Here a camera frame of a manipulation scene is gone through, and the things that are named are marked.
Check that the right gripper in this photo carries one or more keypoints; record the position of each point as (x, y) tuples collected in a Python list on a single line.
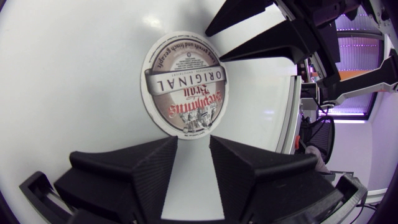
[(320, 25)]

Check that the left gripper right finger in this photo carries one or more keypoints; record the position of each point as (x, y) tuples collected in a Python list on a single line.
[(264, 183)]

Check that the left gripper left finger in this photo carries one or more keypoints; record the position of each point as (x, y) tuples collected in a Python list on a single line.
[(130, 183)]

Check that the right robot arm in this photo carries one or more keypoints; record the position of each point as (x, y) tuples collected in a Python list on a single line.
[(367, 81)]

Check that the round white coaster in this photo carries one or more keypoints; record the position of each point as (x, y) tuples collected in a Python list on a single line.
[(186, 85)]

